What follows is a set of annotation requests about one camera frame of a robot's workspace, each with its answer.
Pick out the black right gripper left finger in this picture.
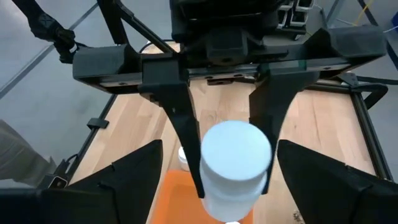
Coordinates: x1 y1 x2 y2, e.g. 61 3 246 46
0 139 164 224

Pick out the orange plastic basket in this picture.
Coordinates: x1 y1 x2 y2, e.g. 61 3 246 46
150 169 255 224

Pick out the black table side rail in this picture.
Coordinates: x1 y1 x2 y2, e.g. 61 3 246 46
66 93 119 185
350 90 394 182

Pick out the black cable bundle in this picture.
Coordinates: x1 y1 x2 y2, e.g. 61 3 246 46
11 0 91 65

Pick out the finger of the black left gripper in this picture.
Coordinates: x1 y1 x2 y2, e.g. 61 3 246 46
138 58 206 199
248 61 322 195

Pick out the small white bottle cap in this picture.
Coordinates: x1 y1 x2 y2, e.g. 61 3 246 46
177 146 191 172

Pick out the black clamp bracket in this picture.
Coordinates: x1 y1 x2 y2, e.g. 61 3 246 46
47 175 69 190

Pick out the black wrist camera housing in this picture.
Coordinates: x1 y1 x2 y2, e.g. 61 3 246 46
205 27 259 66

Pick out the yellow cable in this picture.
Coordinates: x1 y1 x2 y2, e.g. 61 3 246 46
353 0 374 26

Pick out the black aluminium frame post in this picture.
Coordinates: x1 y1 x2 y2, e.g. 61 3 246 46
96 0 130 45

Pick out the black diagonal frame brace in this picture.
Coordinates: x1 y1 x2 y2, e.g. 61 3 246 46
114 0 178 55

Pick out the black corner bracket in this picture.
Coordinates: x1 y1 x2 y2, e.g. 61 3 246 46
338 72 389 110

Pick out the black rail clip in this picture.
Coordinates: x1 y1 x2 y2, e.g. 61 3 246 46
86 118 110 131

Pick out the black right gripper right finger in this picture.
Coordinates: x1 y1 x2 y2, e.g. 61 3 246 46
277 139 398 224

